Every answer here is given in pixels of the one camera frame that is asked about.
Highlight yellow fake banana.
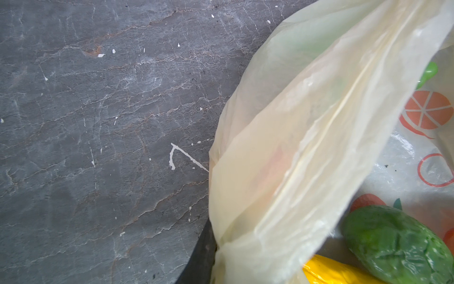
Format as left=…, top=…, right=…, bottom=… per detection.
left=302, top=255, right=385, bottom=284

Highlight cream plastic shopping bag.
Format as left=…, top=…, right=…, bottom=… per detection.
left=209, top=1, right=454, bottom=284

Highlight green fake grapes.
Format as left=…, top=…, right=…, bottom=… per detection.
left=416, top=62, right=438, bottom=89

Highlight green fake pepper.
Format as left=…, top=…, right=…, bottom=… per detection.
left=342, top=205, right=454, bottom=284

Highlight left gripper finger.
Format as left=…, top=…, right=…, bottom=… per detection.
left=175, top=220, right=217, bottom=284

